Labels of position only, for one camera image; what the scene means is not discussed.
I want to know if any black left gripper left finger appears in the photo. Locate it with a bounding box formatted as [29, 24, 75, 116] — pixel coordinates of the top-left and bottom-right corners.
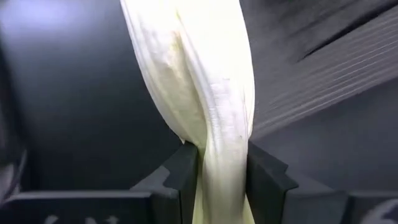
[129, 141, 200, 224]

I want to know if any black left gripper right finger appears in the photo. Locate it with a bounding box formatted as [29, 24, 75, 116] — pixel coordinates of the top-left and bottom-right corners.
[245, 141, 300, 224]

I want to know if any pale green celery bunch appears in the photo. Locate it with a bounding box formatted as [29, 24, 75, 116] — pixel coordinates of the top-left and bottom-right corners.
[119, 0, 256, 224]

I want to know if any grey woven placemat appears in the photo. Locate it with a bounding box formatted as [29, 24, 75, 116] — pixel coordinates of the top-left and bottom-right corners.
[248, 4, 398, 142]

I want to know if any black table mat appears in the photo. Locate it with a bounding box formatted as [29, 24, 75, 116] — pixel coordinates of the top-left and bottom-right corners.
[0, 0, 398, 200]

